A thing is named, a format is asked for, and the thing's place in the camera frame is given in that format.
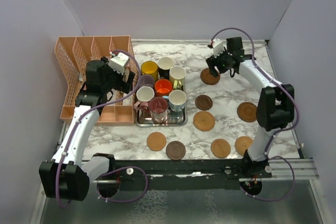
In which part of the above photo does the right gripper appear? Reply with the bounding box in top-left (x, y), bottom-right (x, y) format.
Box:
top-left (206, 47), bottom-right (232, 78)

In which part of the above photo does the brown ringed wooden coaster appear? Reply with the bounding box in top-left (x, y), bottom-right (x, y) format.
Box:
top-left (200, 68), bottom-right (220, 85)

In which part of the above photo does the dark walnut coaster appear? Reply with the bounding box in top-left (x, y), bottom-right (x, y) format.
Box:
top-left (195, 94), bottom-right (213, 111)
top-left (166, 141), bottom-right (186, 161)

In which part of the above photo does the woven rattan coaster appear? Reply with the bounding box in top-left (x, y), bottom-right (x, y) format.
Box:
top-left (193, 111), bottom-right (215, 132)
top-left (235, 136), bottom-right (253, 156)

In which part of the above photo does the dark walnut front coaster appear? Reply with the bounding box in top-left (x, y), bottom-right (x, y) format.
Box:
top-left (166, 141), bottom-right (186, 161)

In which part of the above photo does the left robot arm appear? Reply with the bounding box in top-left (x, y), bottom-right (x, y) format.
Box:
top-left (39, 50), bottom-right (141, 201)

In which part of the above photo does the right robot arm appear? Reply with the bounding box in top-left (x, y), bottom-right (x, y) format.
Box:
top-left (206, 37), bottom-right (295, 177)

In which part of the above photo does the light wood round coaster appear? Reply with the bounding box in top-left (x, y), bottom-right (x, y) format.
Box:
top-left (146, 132), bottom-right (166, 151)

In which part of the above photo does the light wood grooved coaster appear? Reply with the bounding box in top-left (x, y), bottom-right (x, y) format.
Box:
top-left (211, 138), bottom-right (231, 158)

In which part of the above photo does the lilac mug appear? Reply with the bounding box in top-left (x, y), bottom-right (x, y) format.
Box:
top-left (138, 74), bottom-right (155, 88)

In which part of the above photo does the white stationery package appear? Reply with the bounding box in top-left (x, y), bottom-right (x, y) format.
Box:
top-left (122, 95), bottom-right (133, 105)

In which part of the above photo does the orange mug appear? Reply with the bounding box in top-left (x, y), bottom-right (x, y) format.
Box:
top-left (154, 79), bottom-right (173, 97)

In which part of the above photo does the pale yellow mug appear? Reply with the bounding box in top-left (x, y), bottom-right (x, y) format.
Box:
top-left (169, 66), bottom-right (186, 90)

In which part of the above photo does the black mug white inside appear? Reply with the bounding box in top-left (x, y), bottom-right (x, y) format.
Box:
top-left (157, 57), bottom-right (174, 79)

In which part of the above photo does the dusty pink mug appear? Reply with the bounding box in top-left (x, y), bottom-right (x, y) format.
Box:
top-left (149, 97), bottom-right (168, 123)

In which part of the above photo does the stainless steel tray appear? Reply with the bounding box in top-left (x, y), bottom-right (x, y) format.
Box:
top-left (134, 70), bottom-right (188, 127)

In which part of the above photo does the light blue mug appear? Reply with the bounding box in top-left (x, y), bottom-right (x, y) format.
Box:
top-left (169, 90), bottom-right (187, 112)

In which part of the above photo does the peach plastic file organizer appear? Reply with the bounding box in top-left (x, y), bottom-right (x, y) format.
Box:
top-left (55, 36), bottom-right (135, 125)

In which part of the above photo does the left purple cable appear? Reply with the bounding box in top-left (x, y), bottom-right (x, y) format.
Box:
top-left (56, 49), bottom-right (149, 210)

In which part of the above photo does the purple cable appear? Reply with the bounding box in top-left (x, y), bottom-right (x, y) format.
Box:
top-left (56, 49), bottom-right (149, 210)
top-left (209, 27), bottom-right (300, 202)

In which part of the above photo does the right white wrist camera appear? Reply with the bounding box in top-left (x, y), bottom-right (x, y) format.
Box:
top-left (208, 38), bottom-right (226, 58)

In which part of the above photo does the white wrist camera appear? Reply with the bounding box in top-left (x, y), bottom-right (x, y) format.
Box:
top-left (208, 38), bottom-right (226, 58)
top-left (108, 52), bottom-right (130, 75)

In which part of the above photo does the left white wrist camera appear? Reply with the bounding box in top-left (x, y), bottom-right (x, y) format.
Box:
top-left (108, 52), bottom-right (130, 75)

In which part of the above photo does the white mug pink handle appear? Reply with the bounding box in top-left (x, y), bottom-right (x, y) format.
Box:
top-left (133, 87), bottom-right (155, 111)

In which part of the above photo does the black front mounting rail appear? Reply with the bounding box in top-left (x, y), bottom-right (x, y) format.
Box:
top-left (99, 159), bottom-right (271, 191)

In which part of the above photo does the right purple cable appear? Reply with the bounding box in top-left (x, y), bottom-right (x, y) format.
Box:
top-left (209, 27), bottom-right (300, 202)

